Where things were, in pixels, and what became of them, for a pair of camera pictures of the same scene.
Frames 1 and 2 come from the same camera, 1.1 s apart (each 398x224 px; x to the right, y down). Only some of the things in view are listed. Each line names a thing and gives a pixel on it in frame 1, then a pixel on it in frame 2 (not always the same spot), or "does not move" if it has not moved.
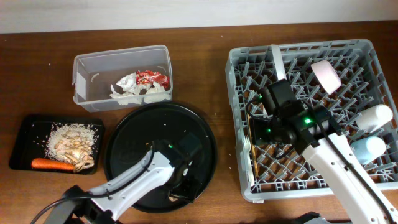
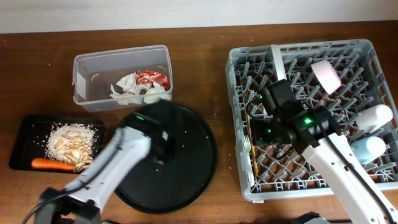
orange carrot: [40, 163] does not move
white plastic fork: [247, 147] does not move
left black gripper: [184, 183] to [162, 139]
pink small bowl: [326, 75] does not move
